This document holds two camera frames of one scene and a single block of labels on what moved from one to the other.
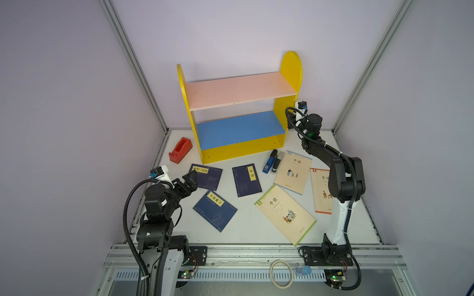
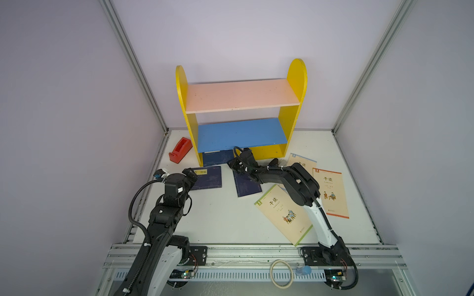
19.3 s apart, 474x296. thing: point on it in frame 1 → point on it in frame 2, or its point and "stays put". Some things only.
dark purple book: (207, 177) stays put
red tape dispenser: (181, 149) stays put
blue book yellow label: (215, 210) → (218, 157)
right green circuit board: (334, 275) stays put
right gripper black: (305, 119) → (236, 162)
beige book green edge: (286, 214) stays put
